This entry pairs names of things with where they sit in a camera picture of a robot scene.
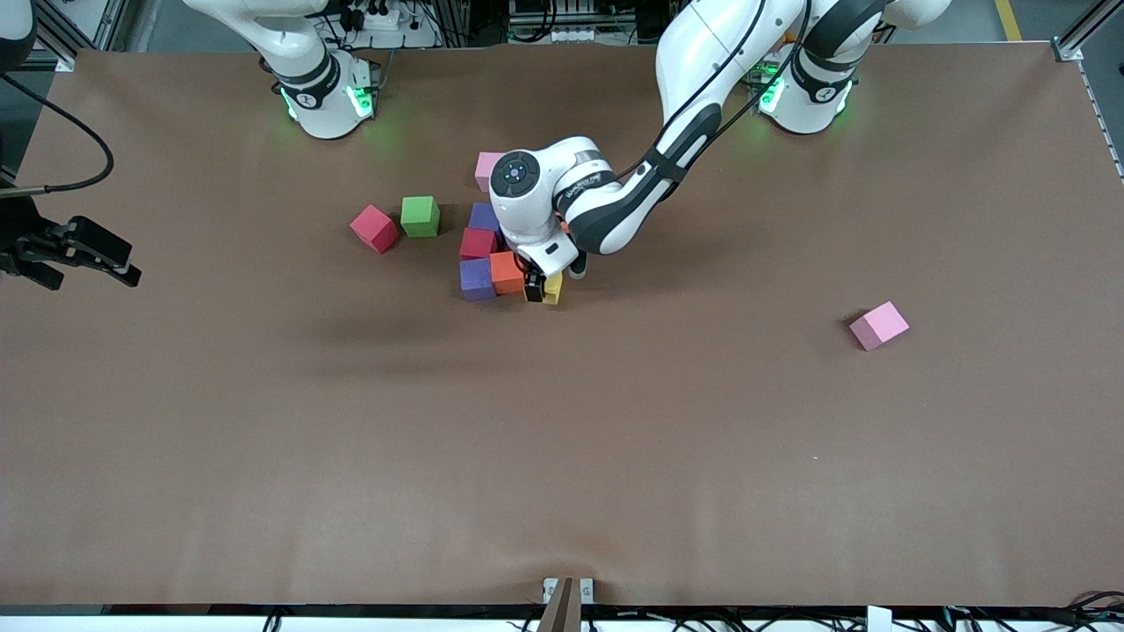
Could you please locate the aluminium frame profile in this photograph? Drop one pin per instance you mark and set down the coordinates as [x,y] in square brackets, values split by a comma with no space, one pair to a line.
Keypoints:
[79,31]
[1069,46]

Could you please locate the green foam cube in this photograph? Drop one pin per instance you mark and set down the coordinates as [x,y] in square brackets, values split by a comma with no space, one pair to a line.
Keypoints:
[420,217]

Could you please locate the silver bracket with brown post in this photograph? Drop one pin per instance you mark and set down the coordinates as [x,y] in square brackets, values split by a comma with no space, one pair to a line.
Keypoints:
[566,606]

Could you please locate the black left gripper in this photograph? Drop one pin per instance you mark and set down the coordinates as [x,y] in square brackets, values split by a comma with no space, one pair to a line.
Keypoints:
[533,287]

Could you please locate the yellow foam cube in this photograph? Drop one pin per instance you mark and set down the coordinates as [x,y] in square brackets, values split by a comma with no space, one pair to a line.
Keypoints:
[554,288]

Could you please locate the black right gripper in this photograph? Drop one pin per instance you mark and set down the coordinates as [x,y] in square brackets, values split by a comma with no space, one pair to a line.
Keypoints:
[25,237]

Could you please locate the orange foam cube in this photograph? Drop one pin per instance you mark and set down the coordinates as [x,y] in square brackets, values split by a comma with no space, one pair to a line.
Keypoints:
[507,272]

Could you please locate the pink foam cube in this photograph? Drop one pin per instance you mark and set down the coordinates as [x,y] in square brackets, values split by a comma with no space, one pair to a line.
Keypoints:
[484,168]
[878,326]

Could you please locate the white power strip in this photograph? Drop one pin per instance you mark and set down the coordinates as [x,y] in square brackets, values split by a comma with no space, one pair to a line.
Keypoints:
[391,35]

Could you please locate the red foam cube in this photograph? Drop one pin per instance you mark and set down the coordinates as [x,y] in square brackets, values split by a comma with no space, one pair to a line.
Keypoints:
[375,230]
[477,244]

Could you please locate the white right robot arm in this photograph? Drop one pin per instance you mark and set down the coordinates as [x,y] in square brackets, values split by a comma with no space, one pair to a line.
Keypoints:
[320,101]

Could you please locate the white electrical box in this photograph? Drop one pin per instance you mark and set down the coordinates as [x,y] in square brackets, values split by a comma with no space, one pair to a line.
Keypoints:
[571,35]

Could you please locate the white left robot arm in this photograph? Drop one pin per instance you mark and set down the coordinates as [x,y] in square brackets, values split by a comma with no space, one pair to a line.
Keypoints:
[711,53]

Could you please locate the purple foam cube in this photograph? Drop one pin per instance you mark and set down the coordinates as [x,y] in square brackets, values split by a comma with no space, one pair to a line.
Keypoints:
[483,216]
[477,279]

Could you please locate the brown table cover sheet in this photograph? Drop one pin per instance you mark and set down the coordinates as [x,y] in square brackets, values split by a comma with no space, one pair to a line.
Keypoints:
[562,491]

